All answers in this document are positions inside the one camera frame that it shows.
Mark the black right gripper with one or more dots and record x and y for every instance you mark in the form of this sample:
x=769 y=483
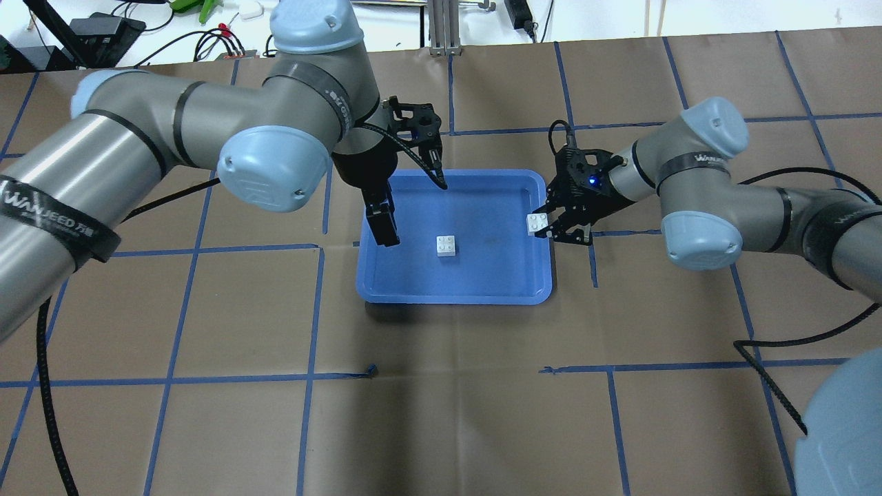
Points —
x=598 y=199

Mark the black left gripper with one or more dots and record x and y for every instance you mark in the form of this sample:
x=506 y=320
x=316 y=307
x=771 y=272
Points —
x=363 y=167

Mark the white block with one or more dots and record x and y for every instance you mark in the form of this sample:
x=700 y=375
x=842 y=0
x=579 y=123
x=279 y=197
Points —
x=537 y=225
x=446 y=246

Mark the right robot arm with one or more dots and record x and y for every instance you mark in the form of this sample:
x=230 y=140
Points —
x=708 y=220

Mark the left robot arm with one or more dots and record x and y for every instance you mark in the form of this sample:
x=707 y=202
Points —
x=318 y=108

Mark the blue plastic tray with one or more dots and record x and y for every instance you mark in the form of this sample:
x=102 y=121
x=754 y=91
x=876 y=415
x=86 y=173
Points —
x=467 y=244

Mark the black power adapter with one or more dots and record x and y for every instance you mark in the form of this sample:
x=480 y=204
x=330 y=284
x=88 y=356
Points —
x=520 y=14

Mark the brown paper table cover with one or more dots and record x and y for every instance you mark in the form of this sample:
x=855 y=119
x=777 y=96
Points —
x=227 y=350

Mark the aluminium frame post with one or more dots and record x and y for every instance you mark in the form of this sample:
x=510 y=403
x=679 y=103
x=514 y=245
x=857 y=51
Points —
x=444 y=28

